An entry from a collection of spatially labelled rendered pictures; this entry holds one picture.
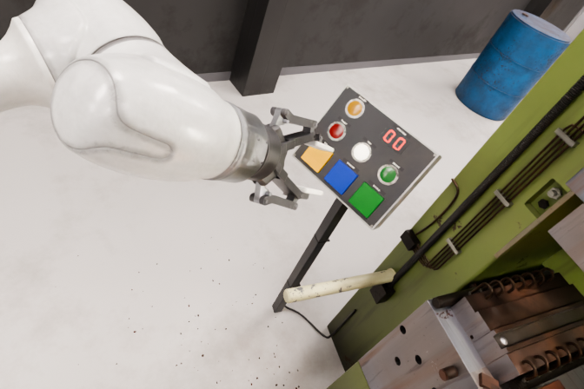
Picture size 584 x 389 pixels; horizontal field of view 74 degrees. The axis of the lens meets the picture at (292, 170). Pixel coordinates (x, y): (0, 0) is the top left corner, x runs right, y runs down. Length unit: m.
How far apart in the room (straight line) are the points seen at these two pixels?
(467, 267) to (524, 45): 3.35
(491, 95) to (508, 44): 0.51
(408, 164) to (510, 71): 3.45
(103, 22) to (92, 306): 1.59
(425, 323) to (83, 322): 1.34
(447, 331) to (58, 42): 1.03
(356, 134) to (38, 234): 1.55
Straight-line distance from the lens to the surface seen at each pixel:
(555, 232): 0.98
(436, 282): 1.41
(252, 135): 0.43
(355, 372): 1.55
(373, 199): 1.13
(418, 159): 1.12
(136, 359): 1.84
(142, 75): 0.33
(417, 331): 1.23
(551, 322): 1.31
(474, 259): 1.29
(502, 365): 1.15
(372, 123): 1.15
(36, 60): 0.45
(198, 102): 0.36
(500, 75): 4.52
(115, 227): 2.14
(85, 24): 0.45
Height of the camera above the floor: 1.73
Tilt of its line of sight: 41 degrees down
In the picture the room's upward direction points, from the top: 24 degrees clockwise
